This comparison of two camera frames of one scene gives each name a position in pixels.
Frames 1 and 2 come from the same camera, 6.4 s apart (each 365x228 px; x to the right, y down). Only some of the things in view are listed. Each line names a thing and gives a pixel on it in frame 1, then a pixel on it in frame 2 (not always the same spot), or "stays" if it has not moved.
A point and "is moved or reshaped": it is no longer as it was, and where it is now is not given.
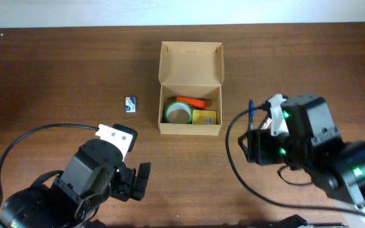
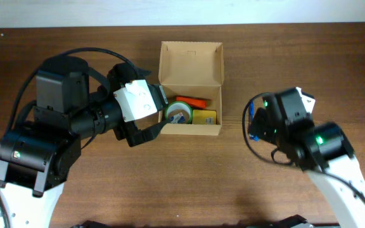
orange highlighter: x=192 y=102 stays
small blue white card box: x=130 y=104 is moved or reshaped
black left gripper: x=141 y=180 to x=123 y=128
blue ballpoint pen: x=251 y=115 stays
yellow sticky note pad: x=204 y=117 stays
